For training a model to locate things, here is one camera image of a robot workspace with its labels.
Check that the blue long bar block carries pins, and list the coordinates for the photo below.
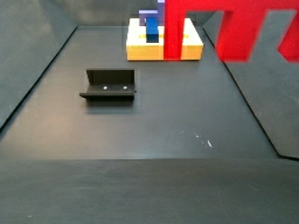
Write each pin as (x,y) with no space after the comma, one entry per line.
(151,30)

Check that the yellow base board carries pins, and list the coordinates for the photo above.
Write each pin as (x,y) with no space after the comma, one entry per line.
(139,50)

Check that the purple three-legged block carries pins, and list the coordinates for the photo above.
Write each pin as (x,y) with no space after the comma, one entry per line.
(158,13)

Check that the red three-legged block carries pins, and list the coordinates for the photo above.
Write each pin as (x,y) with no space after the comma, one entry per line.
(240,25)

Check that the black angle bracket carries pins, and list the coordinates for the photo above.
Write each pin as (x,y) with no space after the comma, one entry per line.
(110,84)

